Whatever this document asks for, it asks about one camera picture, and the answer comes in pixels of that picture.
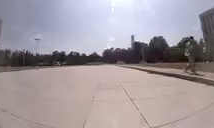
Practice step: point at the lamp pole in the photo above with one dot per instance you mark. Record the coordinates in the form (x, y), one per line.
(37, 45)

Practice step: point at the grey concrete slab pavement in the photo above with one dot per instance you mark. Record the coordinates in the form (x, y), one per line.
(95, 100)

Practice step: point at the row of trees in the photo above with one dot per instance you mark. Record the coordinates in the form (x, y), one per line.
(78, 57)

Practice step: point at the raised pavement with kerb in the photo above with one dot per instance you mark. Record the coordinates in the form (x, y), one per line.
(168, 70)

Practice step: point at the slim pale tower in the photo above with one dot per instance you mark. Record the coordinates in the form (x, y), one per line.
(132, 41)

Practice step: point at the person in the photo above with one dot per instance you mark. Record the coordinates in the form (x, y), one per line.
(189, 55)

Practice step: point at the tall grey building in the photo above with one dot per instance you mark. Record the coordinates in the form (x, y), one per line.
(210, 30)

